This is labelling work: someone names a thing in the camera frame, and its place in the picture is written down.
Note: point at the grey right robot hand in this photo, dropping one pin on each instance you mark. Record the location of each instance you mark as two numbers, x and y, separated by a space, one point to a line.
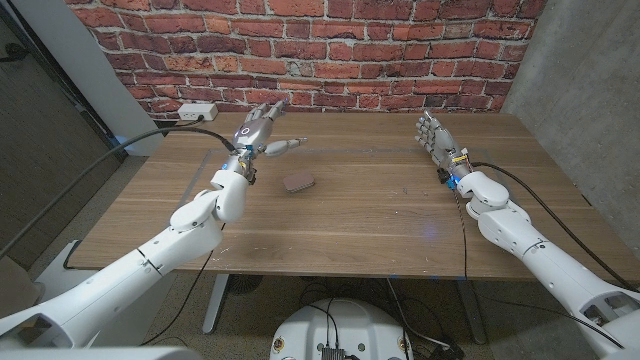
442 145

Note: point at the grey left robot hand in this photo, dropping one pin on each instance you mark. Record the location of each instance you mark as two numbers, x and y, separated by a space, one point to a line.
255 132

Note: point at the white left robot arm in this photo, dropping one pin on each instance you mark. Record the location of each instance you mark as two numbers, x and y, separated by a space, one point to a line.
150 257

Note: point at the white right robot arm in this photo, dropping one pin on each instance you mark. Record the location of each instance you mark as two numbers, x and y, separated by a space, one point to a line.
525 245

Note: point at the white power strip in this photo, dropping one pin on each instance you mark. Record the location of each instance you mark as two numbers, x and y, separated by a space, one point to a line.
197 111

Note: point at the red brick print backdrop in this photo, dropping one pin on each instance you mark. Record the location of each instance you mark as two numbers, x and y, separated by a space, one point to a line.
310 50

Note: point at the black round floor disc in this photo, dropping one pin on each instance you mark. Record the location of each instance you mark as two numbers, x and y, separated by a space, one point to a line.
245 283

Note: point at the grey table leg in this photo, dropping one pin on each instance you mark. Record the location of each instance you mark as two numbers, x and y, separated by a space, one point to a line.
216 300
471 310

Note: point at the white robot torso base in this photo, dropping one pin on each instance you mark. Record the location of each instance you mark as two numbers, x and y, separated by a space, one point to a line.
345 325

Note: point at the dark door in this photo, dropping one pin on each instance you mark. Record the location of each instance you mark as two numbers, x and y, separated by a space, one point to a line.
50 150

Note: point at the black power adapter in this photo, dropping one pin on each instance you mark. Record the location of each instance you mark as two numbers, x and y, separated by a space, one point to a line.
445 352

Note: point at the white floor platform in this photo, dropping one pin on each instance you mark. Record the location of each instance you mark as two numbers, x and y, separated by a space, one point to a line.
65 270

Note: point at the person in brown trousers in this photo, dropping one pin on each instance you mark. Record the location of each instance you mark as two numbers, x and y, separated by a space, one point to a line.
15 290

